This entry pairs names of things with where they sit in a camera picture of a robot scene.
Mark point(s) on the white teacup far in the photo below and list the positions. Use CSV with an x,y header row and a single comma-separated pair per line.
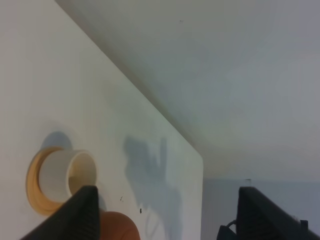
x,y
64,172

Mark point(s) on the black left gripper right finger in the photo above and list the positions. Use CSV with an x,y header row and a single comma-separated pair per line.
x,y
258,218

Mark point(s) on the brown clay teapot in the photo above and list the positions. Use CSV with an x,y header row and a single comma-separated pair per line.
x,y
117,226

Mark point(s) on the orange coaster far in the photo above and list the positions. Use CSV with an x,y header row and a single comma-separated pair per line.
x,y
37,200

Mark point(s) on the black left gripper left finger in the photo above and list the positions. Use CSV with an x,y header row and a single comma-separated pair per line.
x,y
77,219

